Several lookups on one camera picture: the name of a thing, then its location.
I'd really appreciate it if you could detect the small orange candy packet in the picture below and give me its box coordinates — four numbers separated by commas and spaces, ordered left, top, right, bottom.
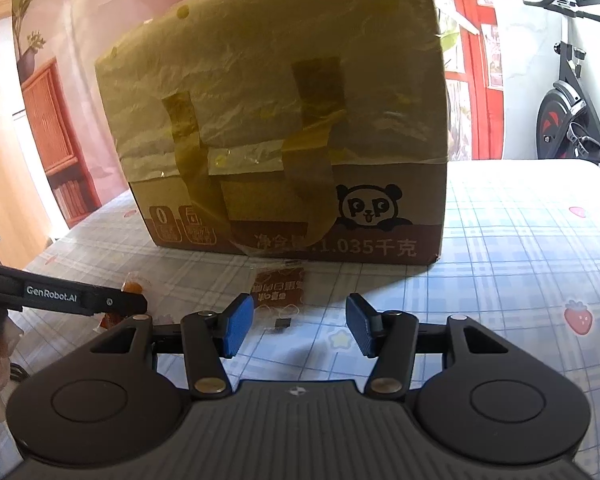
97, 272, 146, 333

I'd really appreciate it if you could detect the taped cardboard box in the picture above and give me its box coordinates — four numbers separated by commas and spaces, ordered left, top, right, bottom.
94, 0, 451, 266

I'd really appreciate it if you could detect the checked tablecloth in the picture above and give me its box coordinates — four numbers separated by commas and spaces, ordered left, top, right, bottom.
10, 157, 600, 461

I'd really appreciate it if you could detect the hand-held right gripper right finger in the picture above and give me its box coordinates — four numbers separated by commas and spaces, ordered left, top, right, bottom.
345, 292, 511, 396

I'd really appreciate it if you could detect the brown snack packet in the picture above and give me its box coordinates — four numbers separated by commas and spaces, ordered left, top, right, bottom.
250, 266, 307, 313

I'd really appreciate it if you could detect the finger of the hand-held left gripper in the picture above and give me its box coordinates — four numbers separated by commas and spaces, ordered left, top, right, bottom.
0, 258, 148, 317

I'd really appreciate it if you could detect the black exercise bike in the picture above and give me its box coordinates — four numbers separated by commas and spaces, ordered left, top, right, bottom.
520, 0, 600, 181

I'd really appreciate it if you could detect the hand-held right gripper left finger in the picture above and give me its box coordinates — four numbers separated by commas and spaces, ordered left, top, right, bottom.
87, 292, 256, 396

